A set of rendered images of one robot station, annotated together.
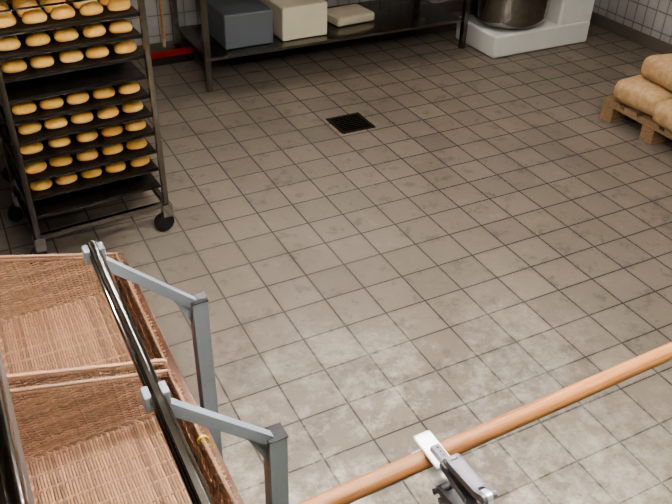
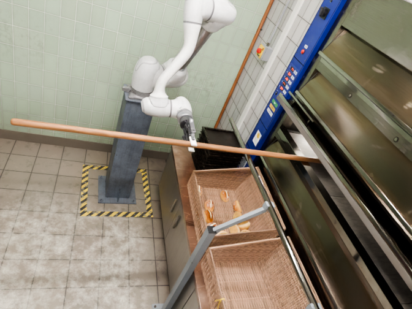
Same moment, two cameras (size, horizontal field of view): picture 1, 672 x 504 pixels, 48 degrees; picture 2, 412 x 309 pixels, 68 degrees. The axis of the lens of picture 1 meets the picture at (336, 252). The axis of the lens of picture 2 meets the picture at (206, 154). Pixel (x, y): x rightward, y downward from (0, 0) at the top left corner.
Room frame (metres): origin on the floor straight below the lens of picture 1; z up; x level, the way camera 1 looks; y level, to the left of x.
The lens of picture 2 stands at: (2.07, -0.04, 2.07)
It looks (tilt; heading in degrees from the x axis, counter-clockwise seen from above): 35 degrees down; 181
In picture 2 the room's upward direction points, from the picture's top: 24 degrees clockwise
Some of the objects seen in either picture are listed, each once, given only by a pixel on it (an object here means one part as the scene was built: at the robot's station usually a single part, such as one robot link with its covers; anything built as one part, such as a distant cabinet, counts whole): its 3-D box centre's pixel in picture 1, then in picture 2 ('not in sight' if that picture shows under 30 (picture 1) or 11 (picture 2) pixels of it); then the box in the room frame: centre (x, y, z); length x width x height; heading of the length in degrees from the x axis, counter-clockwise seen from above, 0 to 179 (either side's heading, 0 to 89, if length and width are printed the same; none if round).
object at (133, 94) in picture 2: not in sight; (138, 90); (0.24, -0.70, 1.03); 0.22 x 0.18 x 0.06; 121
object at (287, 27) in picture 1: (290, 11); not in sight; (5.59, 0.38, 0.35); 0.50 x 0.36 x 0.24; 29
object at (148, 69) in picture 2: not in sight; (147, 73); (0.22, -0.67, 1.17); 0.18 x 0.16 x 0.22; 138
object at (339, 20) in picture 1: (347, 15); not in sight; (5.82, -0.04, 0.27); 0.34 x 0.26 x 0.07; 124
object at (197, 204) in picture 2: not in sight; (232, 204); (0.55, 0.22, 0.72); 0.56 x 0.49 x 0.28; 27
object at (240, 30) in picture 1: (236, 19); not in sight; (5.40, 0.76, 0.35); 0.50 x 0.36 x 0.24; 28
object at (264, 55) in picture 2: not in sight; (263, 52); (-0.36, -0.01, 1.46); 0.10 x 0.07 x 0.10; 28
